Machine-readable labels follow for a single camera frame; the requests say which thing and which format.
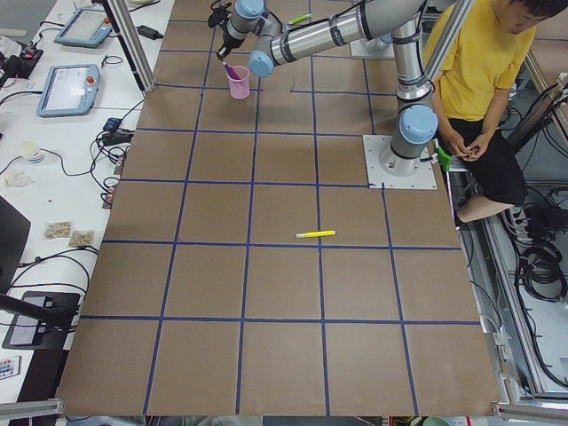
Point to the blue teach pendant near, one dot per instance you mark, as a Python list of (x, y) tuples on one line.
[(69, 91)]

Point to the white paper cup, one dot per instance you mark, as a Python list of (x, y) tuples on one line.
[(31, 152)]

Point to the purple pen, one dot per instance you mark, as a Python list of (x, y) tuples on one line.
[(231, 73)]

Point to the blue teach pendant far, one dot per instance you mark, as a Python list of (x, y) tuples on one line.
[(87, 28)]

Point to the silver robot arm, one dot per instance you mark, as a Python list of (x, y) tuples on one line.
[(279, 43)]

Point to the yellow pen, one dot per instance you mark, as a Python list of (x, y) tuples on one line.
[(315, 234)]

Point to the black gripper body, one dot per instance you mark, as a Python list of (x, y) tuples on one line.
[(229, 41)]

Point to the person in yellow shirt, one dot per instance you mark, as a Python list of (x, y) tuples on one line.
[(472, 93)]

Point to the pink mesh cup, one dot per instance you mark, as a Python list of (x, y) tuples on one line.
[(240, 89)]

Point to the black power adapter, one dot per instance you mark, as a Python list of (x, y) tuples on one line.
[(149, 33)]

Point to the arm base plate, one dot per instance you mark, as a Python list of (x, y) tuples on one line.
[(385, 170), (374, 49)]

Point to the aluminium frame post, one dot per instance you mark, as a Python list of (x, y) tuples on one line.
[(123, 26)]

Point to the green pen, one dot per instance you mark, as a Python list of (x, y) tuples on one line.
[(300, 19)]

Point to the blue teach pendant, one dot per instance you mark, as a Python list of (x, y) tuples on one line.
[(87, 28), (69, 91)]

